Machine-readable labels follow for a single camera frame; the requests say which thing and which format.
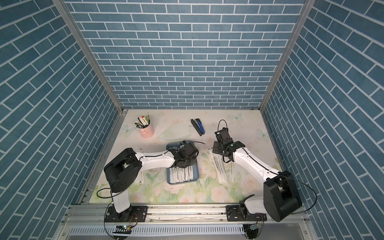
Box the white straw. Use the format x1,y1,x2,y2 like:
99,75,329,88
169,168,175,184
172,168,180,184

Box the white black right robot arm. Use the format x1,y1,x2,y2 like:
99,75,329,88
213,128,302,222

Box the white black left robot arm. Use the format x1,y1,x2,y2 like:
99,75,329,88
104,142,199,223

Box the white straws pile right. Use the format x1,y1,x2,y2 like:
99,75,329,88
209,150,235,184

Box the white straws pile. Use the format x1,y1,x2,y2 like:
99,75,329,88
133,146,146,185
209,150,235,184

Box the blue storage box tray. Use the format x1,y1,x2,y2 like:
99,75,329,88
166,141,200,185

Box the white straws pile left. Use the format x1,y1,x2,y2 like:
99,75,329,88
133,146,146,185

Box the blue black stapler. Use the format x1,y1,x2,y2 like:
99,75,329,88
191,119,205,136

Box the pink pen cup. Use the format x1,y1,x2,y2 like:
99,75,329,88
140,121,155,139

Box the pens in cup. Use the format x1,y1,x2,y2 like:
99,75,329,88
135,114,151,129

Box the white ribbed cable duct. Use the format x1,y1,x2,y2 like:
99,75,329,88
68,224,244,237

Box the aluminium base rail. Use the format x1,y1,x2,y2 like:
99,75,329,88
59,202,313,226

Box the aluminium corner post right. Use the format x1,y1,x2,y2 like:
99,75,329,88
259,0,316,113

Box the aluminium corner post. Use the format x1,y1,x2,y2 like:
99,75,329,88
259,0,316,113
52,0,124,113

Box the aluminium corner post left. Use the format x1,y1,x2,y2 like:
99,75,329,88
52,0,124,113

